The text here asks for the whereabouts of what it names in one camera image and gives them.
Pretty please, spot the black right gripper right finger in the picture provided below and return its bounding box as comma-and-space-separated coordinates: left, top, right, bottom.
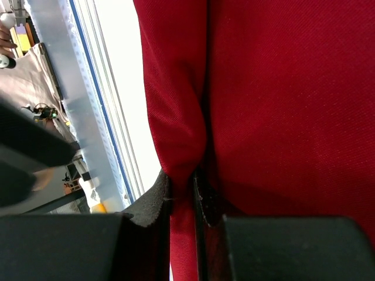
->
193, 170, 374, 280

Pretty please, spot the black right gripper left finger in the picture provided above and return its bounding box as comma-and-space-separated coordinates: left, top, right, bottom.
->
1, 173, 170, 280

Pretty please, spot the red cloth napkin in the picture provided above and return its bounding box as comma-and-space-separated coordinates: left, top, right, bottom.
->
134, 1, 374, 280

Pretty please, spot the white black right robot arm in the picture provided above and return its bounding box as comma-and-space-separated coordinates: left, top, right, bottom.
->
1, 102, 374, 280

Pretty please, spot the aluminium enclosure frame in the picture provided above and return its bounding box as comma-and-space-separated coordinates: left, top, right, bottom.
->
27, 1, 144, 212

